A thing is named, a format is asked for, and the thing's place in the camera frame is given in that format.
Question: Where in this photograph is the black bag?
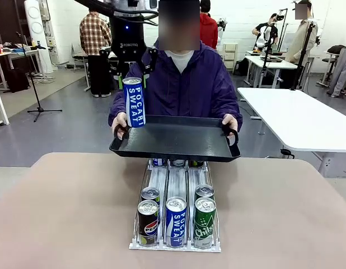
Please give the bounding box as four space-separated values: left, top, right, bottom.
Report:
5 67 31 94

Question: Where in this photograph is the man in plaid shirt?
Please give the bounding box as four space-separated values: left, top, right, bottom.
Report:
79 5 114 98

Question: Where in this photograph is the black microphone stand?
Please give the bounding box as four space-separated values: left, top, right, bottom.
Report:
16 31 63 123

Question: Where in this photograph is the cluttered white table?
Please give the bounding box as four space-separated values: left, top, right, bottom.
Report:
0 40 49 92

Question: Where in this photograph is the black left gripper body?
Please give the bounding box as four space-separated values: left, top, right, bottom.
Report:
109 11 148 64

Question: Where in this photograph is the person in beige coat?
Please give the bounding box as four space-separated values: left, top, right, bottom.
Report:
284 0 320 90

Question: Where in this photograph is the person's left hand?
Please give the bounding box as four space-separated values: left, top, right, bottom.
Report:
222 113 239 146

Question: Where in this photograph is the tall black tripod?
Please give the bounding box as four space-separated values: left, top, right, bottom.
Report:
289 21 317 91

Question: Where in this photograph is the black serving tray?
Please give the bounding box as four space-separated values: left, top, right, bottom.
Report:
109 114 241 163

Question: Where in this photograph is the person in red jacket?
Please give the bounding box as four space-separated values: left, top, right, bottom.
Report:
199 0 219 50

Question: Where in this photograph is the person's right forearm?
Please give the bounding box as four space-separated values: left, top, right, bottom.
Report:
107 92 129 127

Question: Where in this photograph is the clear can dispenser rack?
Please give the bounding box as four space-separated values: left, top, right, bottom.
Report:
129 158 222 253

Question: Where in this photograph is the chair with grey garment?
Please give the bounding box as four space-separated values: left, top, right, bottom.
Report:
317 44 346 99

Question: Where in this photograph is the white workbench table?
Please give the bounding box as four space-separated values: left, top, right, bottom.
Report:
244 54 299 88

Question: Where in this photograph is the white drawer cabinet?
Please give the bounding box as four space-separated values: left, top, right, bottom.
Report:
223 43 239 71

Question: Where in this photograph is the person's right hand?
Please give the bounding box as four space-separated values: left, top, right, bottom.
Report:
111 112 131 141

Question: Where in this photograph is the person in purple jacket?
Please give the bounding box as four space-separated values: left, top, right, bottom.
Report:
107 0 244 157

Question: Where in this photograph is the person's left forearm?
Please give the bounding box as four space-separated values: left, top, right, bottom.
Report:
219 91 244 132

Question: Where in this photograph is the large white table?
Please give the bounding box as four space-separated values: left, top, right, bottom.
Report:
236 87 346 178

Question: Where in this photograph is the person wearing VR headset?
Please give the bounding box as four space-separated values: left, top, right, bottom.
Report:
251 12 279 54

